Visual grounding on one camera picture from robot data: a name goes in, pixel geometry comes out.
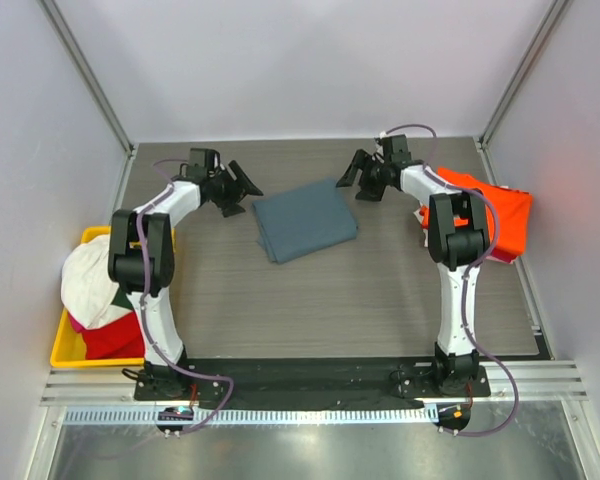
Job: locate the white t shirt in bin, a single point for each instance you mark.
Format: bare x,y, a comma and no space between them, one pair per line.
86,288

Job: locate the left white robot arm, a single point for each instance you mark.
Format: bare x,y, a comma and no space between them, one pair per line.
141,261

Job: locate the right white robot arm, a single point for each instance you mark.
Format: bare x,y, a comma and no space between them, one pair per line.
458,241

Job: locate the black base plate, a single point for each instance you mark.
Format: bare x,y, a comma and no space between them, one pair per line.
312,384

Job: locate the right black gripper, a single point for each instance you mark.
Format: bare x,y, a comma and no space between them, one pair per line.
367,174

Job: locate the magenta t shirt in bin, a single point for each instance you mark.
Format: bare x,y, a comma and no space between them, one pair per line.
76,326

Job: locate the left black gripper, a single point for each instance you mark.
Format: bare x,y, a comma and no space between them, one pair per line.
232,206

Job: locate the right aluminium frame post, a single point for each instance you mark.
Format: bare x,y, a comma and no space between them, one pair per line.
541,38

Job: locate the orange folded t shirt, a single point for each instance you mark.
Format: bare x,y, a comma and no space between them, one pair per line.
512,206

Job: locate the blue-grey t shirt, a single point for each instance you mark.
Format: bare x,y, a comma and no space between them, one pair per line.
304,220

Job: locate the yellow plastic bin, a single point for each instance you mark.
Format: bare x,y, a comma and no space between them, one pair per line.
69,349

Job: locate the left aluminium frame post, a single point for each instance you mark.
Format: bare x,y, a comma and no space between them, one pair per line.
71,45

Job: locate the red t shirt in bin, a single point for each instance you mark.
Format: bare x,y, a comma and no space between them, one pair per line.
120,339

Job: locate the dark green t shirt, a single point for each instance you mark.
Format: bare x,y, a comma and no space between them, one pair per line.
121,300

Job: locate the white slotted cable duct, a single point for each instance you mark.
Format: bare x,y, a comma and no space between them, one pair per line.
172,416

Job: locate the aluminium frame post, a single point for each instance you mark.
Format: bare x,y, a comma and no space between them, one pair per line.
71,45
541,38

